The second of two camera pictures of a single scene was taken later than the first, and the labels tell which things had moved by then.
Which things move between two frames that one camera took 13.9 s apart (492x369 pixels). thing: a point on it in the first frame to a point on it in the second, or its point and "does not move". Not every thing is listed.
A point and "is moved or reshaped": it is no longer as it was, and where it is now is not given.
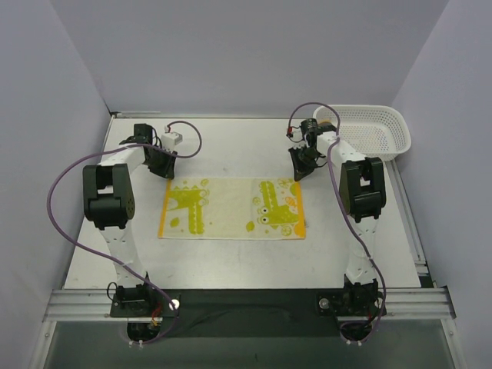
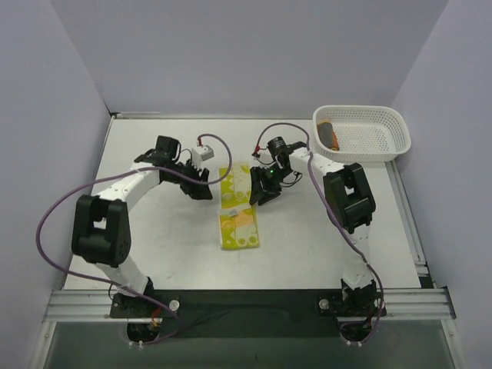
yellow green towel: (233, 208) is moved or reshaped
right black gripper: (302, 162) to (265, 183)
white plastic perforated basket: (377, 131) does not move
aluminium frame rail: (94, 305) does not move
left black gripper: (160, 163) to (191, 178)
